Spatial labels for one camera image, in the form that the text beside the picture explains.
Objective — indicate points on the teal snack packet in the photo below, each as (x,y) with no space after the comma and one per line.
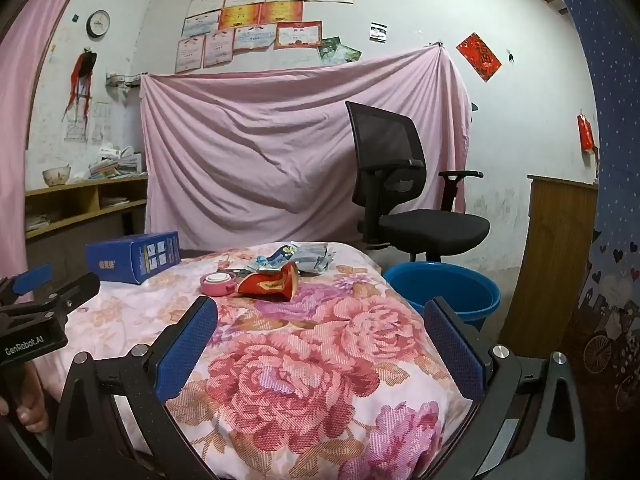
(267,260)

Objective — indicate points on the pink tape roll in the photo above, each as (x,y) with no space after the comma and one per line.
(217,287)

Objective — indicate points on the small black white picture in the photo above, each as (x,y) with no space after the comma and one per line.
(378,32)

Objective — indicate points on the group of wall certificates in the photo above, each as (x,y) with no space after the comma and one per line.
(250,15)

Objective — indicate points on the floral ceramic bowl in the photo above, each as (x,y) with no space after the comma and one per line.
(56,176)

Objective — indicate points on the red hanging packet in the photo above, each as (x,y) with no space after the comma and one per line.
(585,132)

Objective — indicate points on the wooden cabinet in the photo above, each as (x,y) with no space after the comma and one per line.
(550,260)

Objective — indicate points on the blue plastic basin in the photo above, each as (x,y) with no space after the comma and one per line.
(450,285)

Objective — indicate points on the blue cardboard box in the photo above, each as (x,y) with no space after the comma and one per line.
(115,260)

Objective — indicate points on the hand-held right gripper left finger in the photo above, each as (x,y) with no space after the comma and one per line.
(187,350)

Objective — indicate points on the blue patterned curtain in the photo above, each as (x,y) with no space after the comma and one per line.
(612,160)

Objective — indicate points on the pink curtain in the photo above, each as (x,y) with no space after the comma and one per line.
(20,160)

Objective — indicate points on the wooden shelf desk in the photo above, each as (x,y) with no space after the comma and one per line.
(65,195)

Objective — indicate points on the green photo print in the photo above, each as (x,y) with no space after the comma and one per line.
(350,54)
(329,49)

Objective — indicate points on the blue yellow snack wrapper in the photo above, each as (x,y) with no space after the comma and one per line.
(287,248)

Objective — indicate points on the pink hanging sheet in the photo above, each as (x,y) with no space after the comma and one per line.
(250,160)

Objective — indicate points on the round wall clock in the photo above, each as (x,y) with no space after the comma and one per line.
(98,23)

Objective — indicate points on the person's left hand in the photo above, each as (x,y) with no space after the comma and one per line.
(35,405)

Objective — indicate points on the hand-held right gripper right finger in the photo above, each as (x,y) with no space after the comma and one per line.
(455,350)

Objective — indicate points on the red snack wrapper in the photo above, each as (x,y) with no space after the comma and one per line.
(265,285)

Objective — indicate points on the silver blue snack wrapper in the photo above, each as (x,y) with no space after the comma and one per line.
(312,257)

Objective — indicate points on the stack of papers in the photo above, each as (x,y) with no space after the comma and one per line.
(115,201)
(37,222)

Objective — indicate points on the stack of books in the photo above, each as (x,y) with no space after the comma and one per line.
(117,165)

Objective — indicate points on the black office chair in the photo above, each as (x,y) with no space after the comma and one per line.
(430,230)

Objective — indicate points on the red tassel ornament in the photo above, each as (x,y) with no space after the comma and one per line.
(82,67)

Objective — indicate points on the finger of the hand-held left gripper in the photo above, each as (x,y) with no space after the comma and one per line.
(75,290)
(32,278)

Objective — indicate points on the white wall paper sheets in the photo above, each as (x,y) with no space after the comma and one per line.
(77,127)

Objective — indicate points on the red paper square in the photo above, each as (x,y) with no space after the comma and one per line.
(479,56)

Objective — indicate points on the floral pink blanket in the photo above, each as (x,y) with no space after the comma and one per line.
(310,360)

